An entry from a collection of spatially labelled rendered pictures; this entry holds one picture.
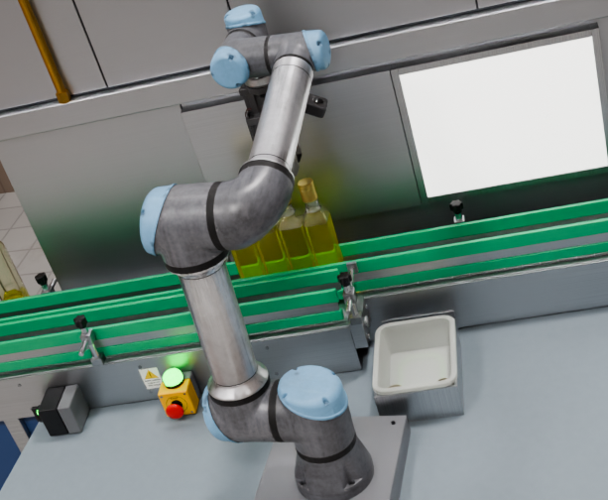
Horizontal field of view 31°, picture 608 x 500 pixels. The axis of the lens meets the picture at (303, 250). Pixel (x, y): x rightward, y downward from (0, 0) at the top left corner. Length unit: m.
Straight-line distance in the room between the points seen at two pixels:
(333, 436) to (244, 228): 0.45
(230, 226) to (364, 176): 0.75
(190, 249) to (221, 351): 0.22
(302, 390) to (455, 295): 0.56
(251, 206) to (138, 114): 0.78
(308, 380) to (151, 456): 0.55
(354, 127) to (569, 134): 0.46
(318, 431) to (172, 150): 0.83
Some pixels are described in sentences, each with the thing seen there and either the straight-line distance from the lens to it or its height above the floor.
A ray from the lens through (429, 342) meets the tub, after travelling 2.39.
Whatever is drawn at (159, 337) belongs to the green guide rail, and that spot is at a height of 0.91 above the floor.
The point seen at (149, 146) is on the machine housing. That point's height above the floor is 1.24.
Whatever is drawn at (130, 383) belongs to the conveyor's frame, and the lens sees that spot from 2.53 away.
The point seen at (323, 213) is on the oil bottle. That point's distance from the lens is 2.34.
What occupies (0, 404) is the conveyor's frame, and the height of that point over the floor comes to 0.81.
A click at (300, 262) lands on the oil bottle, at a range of 2.40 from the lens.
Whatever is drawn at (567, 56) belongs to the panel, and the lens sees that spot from 2.33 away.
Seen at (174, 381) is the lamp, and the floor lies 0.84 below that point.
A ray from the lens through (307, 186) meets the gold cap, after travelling 2.30.
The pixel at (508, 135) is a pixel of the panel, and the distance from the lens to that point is 2.40.
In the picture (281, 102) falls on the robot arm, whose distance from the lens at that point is 1.90.
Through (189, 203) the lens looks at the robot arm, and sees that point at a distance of 1.77.
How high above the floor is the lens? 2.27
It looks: 32 degrees down
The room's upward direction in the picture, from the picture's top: 18 degrees counter-clockwise
